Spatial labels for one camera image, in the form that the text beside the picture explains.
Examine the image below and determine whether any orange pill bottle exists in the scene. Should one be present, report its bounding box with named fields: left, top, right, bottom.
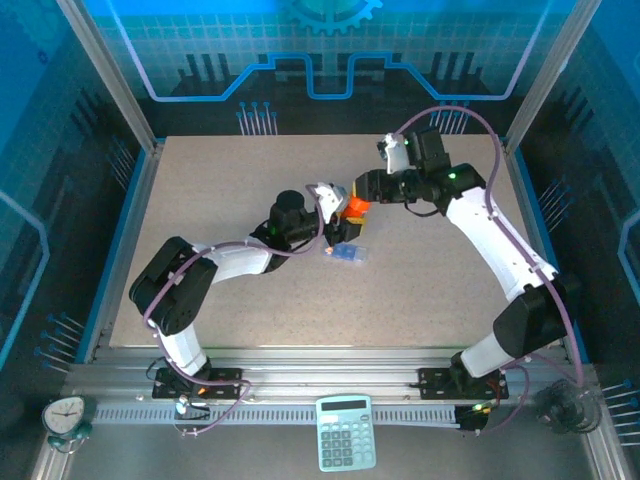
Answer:
left=344, top=195, right=373, bottom=222

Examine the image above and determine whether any blue weekly pill organizer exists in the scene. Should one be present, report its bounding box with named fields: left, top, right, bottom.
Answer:
left=319, top=243, right=372, bottom=265

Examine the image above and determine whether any teal desk calculator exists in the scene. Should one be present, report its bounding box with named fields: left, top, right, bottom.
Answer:
left=315, top=394, right=377, bottom=472

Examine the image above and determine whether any small black desk fan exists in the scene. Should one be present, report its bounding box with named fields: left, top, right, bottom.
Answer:
left=535, top=378, right=601, bottom=435

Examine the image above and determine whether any green alarm clock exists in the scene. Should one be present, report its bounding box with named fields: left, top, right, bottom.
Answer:
left=41, top=394, right=96, bottom=454

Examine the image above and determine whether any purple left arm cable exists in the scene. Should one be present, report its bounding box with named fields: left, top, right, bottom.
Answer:
left=143, top=183, right=325, bottom=439

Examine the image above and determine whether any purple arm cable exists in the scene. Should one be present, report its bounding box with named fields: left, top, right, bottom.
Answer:
left=392, top=105, right=586, bottom=435
left=143, top=183, right=325, bottom=439

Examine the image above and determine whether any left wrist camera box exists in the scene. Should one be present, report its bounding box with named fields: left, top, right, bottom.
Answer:
left=306, top=182, right=350, bottom=225

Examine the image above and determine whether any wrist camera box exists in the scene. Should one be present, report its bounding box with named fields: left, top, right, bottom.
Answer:
left=376, top=132, right=415, bottom=175
left=306, top=182, right=350, bottom=225

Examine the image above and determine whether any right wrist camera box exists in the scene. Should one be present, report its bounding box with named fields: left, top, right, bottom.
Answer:
left=376, top=132, right=415, bottom=175

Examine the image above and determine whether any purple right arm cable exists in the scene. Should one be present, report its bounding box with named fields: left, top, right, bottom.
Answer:
left=392, top=105, right=586, bottom=435

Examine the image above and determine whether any aluminium front rail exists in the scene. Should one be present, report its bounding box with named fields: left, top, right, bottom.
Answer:
left=64, top=347, right=596, bottom=401

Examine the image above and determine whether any aluminium frame post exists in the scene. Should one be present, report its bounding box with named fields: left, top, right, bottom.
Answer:
left=501, top=0, right=604, bottom=154
left=55, top=0, right=164, bottom=154

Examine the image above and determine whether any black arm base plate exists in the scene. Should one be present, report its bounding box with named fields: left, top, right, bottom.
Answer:
left=417, top=367, right=510, bottom=401
left=151, top=368, right=246, bottom=400

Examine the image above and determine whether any slotted grey cable duct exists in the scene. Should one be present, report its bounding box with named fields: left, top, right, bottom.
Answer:
left=94, top=403, right=459, bottom=426

